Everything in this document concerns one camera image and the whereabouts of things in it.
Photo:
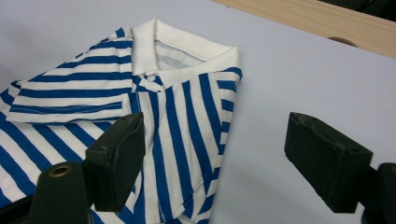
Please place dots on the blue white striped polo shirt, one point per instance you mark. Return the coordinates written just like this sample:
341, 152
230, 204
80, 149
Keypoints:
186, 124

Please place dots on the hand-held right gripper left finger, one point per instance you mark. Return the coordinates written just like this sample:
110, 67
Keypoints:
118, 161

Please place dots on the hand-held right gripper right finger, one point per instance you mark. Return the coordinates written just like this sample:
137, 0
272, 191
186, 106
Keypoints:
327, 161

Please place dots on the light wooden table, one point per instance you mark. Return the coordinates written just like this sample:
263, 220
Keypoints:
327, 18

